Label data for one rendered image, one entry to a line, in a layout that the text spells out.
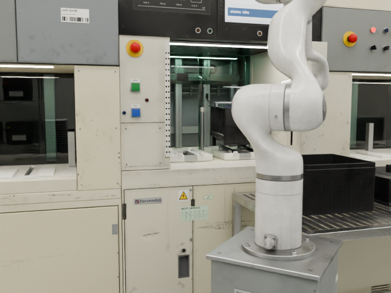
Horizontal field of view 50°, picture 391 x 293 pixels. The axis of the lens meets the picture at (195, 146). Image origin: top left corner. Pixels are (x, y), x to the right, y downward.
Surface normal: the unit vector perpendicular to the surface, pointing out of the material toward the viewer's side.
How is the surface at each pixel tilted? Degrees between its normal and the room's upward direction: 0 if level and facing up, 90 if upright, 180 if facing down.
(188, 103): 90
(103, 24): 90
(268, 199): 90
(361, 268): 90
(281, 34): 65
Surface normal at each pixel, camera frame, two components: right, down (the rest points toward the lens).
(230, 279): -0.48, 0.08
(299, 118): -0.29, 0.49
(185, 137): 0.28, 0.10
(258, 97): -0.32, -0.27
